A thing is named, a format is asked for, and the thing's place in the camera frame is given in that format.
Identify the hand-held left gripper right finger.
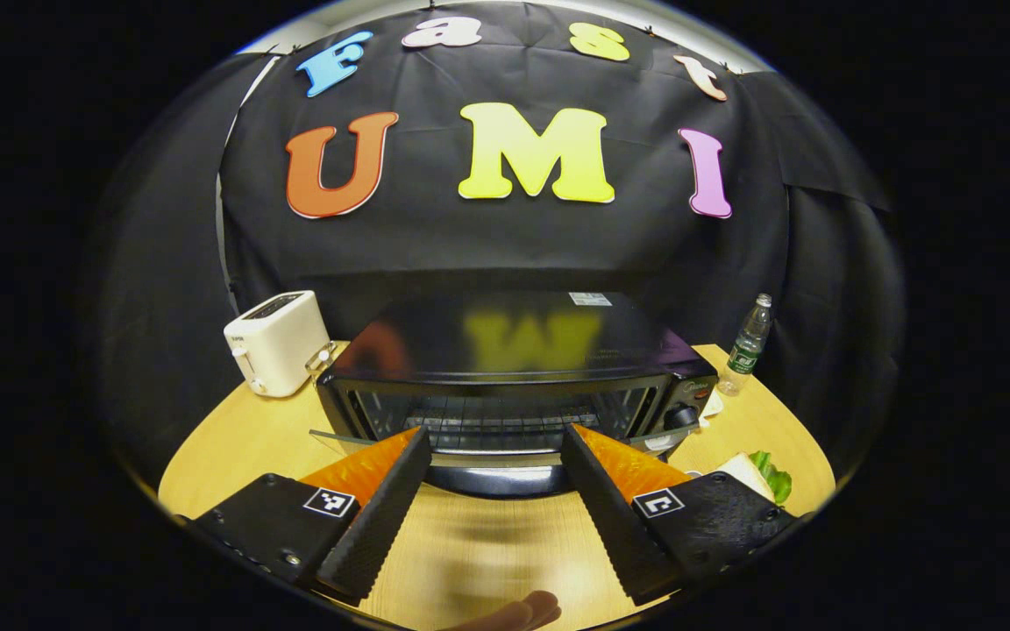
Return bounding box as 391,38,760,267
560,424,797,607

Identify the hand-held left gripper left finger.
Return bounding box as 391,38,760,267
194,427,433,607

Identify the lettuce sandwich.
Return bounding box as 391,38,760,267
720,451,793,505

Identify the black electric oven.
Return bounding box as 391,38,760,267
308,291,721,500

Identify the white toaster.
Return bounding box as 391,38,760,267
224,290,331,399

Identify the clear green-label water bottle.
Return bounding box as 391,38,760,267
715,294,773,397

